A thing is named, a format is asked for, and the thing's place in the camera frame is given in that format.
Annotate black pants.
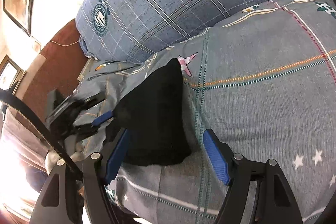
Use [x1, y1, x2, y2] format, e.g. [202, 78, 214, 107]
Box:
[104, 58, 191, 166]

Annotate brown wooden headboard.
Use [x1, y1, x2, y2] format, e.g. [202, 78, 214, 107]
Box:
[15, 20, 88, 121]

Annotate small framed picture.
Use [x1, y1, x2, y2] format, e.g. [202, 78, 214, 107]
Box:
[0, 55, 26, 94]

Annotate grey patterned bed sheet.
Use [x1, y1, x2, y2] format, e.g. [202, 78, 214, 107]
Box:
[74, 0, 335, 223]

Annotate black toothed strap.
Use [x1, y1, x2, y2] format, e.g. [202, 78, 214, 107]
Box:
[0, 88, 82, 177]

